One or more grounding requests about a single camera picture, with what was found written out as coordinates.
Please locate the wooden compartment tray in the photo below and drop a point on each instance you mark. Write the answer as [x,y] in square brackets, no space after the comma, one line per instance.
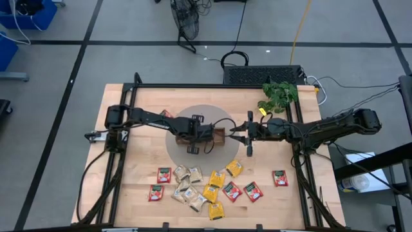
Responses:
[220,135]

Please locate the black floor fan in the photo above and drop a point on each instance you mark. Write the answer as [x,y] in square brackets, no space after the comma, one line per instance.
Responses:
[185,19]

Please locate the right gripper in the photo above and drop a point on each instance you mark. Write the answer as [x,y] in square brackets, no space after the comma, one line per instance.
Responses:
[257,132]

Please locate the white canister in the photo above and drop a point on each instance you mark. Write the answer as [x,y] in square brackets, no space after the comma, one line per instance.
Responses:
[354,183]

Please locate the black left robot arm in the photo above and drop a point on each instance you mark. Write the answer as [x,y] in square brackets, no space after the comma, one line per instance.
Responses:
[148,116]

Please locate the green potted plant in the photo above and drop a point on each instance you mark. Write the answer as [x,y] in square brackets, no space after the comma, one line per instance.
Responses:
[278,95]

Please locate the black equipment stand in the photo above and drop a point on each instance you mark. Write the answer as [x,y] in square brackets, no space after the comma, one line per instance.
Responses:
[370,164]

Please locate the large blue plastic bin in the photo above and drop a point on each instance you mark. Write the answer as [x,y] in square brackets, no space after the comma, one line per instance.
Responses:
[45,16]

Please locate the white box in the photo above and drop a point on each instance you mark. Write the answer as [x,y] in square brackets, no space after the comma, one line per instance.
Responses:
[380,180]

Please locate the grey cart base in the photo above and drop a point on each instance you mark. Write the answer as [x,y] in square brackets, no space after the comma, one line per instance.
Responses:
[13,76]

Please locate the yellow mango tea packet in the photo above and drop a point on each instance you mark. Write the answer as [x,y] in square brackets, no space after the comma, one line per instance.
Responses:
[217,179]
[216,210]
[234,168]
[210,193]

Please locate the black caster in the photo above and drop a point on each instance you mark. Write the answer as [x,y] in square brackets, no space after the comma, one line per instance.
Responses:
[4,108]

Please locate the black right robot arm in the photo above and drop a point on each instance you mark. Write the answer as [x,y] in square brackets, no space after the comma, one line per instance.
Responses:
[322,130]

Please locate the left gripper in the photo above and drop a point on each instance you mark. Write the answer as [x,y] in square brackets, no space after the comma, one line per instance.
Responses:
[193,133]

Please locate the round grey mat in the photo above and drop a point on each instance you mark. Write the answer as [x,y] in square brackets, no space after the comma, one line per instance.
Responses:
[209,161]

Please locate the red strawberry tea packet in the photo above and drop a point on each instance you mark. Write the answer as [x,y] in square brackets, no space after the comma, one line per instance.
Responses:
[156,192]
[165,113]
[231,191]
[280,178]
[164,175]
[253,191]

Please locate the black computer tower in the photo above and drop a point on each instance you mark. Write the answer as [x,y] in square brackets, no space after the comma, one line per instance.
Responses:
[260,75]

